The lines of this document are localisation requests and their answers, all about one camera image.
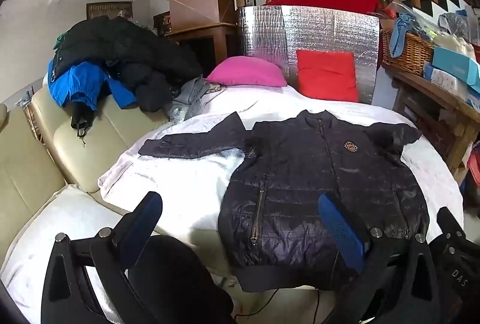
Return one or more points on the clear plastic bag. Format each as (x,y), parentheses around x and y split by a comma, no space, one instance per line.
(453,23)

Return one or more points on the grey garment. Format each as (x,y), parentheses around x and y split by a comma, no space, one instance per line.
(191,95)

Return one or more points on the red cushion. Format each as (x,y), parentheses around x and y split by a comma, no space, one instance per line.
(326,76)

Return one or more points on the wicker basket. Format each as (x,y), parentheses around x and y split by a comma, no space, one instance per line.
(408,50)

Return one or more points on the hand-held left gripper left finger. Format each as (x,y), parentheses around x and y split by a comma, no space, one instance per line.
(142,222)

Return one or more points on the brown framed wall panel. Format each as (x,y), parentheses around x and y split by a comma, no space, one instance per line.
(108,10)

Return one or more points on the dark wooden cabinet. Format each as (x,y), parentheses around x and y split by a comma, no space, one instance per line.
(202,35)

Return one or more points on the black and white stairs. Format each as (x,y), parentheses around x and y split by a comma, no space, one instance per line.
(446,3)

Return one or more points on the light blue cloth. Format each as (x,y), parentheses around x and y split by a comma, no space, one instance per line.
(399,35)

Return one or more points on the cream wrapped bundle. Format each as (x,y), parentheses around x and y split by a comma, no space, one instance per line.
(453,44)

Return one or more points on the wooden table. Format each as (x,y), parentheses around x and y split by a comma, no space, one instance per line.
(431,87)

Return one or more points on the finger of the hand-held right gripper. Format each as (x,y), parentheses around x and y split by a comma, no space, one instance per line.
(448,220)

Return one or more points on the silver foil insulation panel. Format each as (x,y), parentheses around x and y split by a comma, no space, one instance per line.
(318,27)

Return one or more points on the blue jacket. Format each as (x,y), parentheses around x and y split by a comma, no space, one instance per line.
(78,83)

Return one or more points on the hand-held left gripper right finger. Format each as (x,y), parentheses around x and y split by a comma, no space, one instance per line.
(341,230)

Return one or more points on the teal cardboard box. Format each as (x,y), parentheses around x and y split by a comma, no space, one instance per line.
(453,63)

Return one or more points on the cream leather sofa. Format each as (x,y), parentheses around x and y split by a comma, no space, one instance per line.
(26,166)

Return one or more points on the pink cushion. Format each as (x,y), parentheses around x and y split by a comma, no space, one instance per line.
(247,72)

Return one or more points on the black coat pile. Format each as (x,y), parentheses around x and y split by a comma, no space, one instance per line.
(112,42)

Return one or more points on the pale pink embossed blanket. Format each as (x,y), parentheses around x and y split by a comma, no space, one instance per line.
(180,174)

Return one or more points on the green garment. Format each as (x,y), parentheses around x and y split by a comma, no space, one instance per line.
(59,40)

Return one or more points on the dark navy puffer jacket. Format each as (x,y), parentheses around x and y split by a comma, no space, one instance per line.
(300,177)

